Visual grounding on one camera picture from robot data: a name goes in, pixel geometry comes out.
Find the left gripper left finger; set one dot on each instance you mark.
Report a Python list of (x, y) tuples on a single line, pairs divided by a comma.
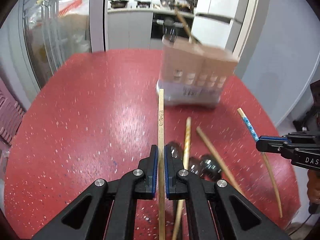
[(106, 209)]

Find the white refrigerator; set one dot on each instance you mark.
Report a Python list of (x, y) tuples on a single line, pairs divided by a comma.
[(218, 22)]

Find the pink plastic stool stack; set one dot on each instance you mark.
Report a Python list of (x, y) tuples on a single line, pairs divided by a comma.
[(11, 115)]

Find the built-in black oven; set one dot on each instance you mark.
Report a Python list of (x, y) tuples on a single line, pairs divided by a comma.
[(163, 23)]

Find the black wok on stove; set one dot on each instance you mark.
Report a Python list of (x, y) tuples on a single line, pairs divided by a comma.
[(116, 4)]

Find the right hand of person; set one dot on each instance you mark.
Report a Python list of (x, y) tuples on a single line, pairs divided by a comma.
[(313, 191)]

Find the yellow patterned bamboo chopstick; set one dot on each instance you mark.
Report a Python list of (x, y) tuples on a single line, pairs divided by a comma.
[(183, 173)]

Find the beige plastic utensil holder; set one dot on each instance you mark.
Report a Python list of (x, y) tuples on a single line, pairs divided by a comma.
[(193, 74)]

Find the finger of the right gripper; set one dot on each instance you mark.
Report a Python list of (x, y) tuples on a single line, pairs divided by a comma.
[(280, 147), (272, 137)]

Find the plain bamboo chopstick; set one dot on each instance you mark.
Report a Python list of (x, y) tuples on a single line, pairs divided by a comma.
[(161, 173), (186, 27), (212, 151)]

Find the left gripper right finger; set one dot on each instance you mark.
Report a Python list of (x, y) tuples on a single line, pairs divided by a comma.
[(216, 210)]

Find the dark translucent spoon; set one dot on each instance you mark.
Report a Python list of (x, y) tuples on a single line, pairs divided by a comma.
[(194, 166), (176, 150), (210, 167)]

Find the glass sliding door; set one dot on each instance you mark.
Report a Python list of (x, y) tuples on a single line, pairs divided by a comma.
[(54, 30)]

